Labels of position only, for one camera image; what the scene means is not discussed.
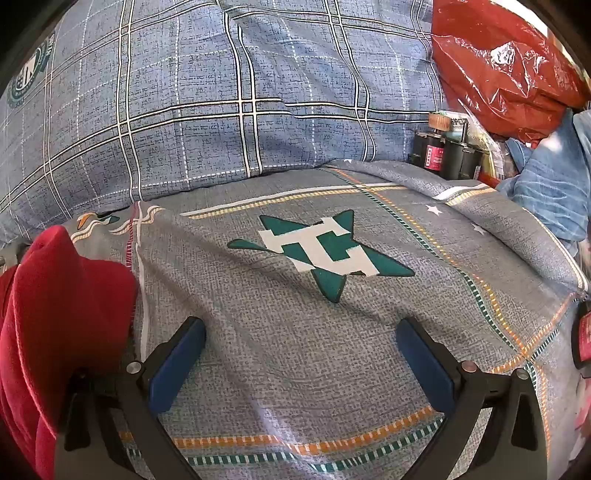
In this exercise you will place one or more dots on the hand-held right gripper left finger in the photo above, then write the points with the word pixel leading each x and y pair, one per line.
pixel 178 360

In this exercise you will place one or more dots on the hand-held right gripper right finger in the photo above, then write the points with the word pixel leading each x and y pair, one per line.
pixel 427 364

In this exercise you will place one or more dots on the red garment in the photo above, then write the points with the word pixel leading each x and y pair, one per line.
pixel 55 323

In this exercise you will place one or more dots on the dark object with red label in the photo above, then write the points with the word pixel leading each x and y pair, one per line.
pixel 584 337

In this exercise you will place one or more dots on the black jar with red label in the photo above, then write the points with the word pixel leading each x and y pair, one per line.
pixel 427 154

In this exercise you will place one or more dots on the blue towel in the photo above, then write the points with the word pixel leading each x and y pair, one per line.
pixel 545 184

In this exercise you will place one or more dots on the clear plastic packet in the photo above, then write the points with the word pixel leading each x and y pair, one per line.
pixel 496 154

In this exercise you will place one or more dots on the brown capped bottle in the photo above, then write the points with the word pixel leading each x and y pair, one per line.
pixel 438 122

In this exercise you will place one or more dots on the blue plaid pillow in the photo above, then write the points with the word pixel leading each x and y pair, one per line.
pixel 184 92

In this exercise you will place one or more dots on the red plastic bag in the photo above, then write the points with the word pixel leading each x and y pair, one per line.
pixel 498 78

